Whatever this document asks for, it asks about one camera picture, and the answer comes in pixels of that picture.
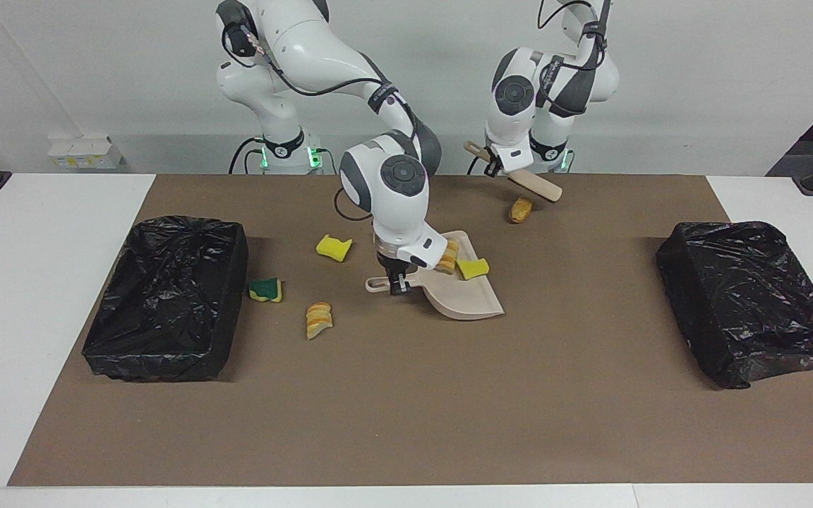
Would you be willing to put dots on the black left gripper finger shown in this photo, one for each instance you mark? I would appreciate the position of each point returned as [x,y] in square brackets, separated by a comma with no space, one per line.
[497,171]

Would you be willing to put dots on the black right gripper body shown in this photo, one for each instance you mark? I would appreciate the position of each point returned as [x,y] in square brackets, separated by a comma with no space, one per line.
[396,269]

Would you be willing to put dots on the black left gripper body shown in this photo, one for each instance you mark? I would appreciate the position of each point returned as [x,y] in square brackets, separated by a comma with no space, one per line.
[490,161]

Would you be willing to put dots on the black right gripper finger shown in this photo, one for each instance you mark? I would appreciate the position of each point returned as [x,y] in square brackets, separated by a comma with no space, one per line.
[399,286]

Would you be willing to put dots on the beige hand brush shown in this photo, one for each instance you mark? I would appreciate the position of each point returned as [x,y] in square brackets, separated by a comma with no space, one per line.
[537,185]

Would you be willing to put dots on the brown bread roll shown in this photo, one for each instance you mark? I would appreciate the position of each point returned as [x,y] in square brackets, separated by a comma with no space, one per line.
[521,209]

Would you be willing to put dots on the striped croissant piece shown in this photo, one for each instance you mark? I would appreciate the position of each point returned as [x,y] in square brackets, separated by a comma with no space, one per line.
[318,321]
[449,257]

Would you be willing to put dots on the yellow sponge piece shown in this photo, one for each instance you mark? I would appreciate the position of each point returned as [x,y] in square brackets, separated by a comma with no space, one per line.
[473,269]
[334,248]

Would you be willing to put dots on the beige plastic dustpan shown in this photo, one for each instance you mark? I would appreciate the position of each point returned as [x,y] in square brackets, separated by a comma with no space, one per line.
[463,300]

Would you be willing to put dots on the green and yellow sponge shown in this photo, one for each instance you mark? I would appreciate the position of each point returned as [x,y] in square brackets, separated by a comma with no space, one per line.
[265,290]

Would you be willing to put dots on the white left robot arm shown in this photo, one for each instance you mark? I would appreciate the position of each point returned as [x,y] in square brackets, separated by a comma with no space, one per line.
[519,92]

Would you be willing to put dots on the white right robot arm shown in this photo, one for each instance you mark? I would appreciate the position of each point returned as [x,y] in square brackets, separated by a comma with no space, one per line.
[385,183]

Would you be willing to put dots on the black bag lined bin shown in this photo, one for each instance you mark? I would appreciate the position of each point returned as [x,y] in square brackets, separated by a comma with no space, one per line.
[166,296]
[752,303]

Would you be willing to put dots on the brown table mat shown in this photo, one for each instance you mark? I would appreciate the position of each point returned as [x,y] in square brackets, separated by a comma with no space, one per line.
[406,437]

